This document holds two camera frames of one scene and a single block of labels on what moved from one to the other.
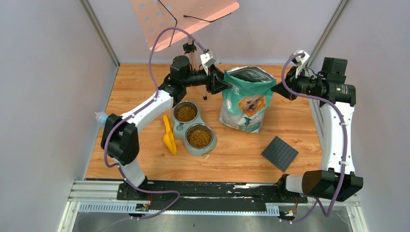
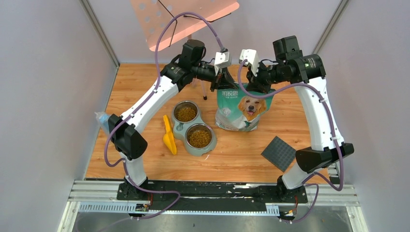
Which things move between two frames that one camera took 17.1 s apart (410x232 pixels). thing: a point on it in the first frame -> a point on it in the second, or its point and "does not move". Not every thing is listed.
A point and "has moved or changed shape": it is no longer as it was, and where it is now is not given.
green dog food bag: (243, 105) has moved or changed shape
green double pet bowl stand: (197, 139) does not move
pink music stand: (156, 16) does not move
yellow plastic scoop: (168, 137) does not move
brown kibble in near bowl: (199, 138) does not move
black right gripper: (291, 79) -> (256, 86)
